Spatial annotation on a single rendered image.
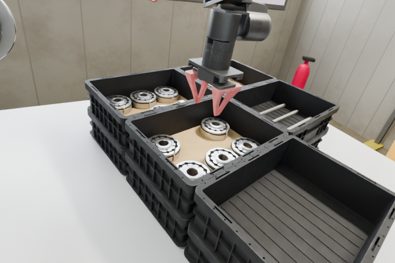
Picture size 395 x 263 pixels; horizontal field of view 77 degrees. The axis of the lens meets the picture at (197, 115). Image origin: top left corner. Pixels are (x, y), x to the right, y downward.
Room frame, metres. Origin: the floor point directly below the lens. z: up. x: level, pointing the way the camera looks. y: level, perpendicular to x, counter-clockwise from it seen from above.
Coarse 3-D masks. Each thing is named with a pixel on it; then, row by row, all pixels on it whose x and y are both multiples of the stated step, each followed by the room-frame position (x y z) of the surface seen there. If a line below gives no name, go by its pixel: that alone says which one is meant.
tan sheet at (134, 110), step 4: (180, 96) 0.99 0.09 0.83; (184, 100) 0.95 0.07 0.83; (156, 104) 0.88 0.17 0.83; (160, 104) 0.88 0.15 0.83; (164, 104) 0.89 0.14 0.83; (168, 104) 0.89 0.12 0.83; (132, 108) 0.82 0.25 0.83; (136, 108) 0.82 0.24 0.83; (132, 112) 0.79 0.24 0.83; (136, 112) 0.79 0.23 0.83
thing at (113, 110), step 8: (144, 72) 0.95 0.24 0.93; (152, 72) 0.97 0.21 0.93; (88, 80) 0.79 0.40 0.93; (96, 80) 0.80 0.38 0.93; (88, 88) 0.75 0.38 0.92; (208, 88) 0.89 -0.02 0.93; (96, 96) 0.70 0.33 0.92; (104, 96) 0.69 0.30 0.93; (208, 96) 0.82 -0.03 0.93; (104, 104) 0.66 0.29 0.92; (112, 104) 0.65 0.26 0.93; (176, 104) 0.71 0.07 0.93; (112, 112) 0.62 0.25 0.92; (120, 112) 0.61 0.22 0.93; (144, 112) 0.64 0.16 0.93; (120, 120) 0.58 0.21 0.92
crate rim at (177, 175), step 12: (168, 108) 0.68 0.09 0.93; (180, 108) 0.70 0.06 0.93; (240, 108) 0.77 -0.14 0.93; (132, 120) 0.58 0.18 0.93; (264, 120) 0.70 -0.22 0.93; (132, 132) 0.54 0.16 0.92; (144, 144) 0.49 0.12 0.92; (264, 144) 0.57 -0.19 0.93; (156, 156) 0.45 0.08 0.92; (240, 156) 0.50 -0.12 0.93; (168, 168) 0.42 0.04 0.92; (216, 168) 0.44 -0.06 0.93; (180, 180) 0.39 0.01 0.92; (204, 180) 0.39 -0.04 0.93; (192, 192) 0.37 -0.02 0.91
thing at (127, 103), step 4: (108, 96) 0.82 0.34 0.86; (112, 96) 0.83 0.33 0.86; (116, 96) 0.83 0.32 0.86; (120, 96) 0.84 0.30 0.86; (124, 96) 0.84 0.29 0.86; (124, 100) 0.81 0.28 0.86; (128, 100) 0.82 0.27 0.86; (116, 104) 0.77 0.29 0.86; (120, 104) 0.77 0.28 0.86; (124, 104) 0.78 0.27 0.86; (128, 104) 0.78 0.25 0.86; (120, 108) 0.75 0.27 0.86
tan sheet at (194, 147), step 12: (180, 132) 0.71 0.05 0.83; (192, 132) 0.72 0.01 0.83; (180, 144) 0.64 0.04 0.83; (192, 144) 0.65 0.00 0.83; (204, 144) 0.66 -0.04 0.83; (216, 144) 0.67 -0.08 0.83; (228, 144) 0.68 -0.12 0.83; (180, 156) 0.58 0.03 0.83; (192, 156) 0.59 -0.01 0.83; (204, 156) 0.60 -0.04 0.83
